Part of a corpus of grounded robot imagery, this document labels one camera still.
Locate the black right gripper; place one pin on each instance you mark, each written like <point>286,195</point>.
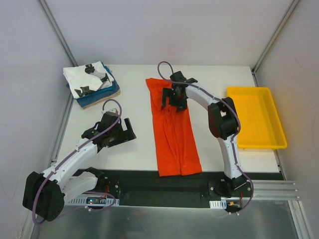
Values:
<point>173,97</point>

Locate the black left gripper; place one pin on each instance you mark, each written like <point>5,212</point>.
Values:
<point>123,135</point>

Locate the orange t shirt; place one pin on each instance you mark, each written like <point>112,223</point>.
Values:
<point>176,149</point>

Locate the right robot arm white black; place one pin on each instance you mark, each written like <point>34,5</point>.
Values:
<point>223,124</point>

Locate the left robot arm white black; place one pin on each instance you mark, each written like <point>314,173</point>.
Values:
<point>46,193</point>

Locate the beige folded shirt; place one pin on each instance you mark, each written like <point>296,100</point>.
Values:
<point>104,100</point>

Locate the white black printed folded shirt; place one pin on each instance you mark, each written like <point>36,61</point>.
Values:
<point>87,79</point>

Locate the yellow plastic tray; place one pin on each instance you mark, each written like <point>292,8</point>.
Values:
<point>261,127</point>

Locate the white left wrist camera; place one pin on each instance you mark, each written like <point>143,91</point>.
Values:
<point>113,111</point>

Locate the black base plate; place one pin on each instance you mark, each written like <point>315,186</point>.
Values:
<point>148,189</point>

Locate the left grey cable duct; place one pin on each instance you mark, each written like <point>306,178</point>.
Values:
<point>92,201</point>

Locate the grey cable duct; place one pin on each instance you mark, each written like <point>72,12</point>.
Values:
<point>222,204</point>
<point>92,201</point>

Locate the right grey cable duct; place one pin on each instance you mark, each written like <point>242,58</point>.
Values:
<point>222,204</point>

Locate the right aluminium frame post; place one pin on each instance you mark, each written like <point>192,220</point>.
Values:
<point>275,35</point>

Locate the aluminium frame post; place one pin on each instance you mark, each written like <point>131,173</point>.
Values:
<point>275,35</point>
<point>57,31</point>

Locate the left aluminium frame post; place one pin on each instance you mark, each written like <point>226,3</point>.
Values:
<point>57,31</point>

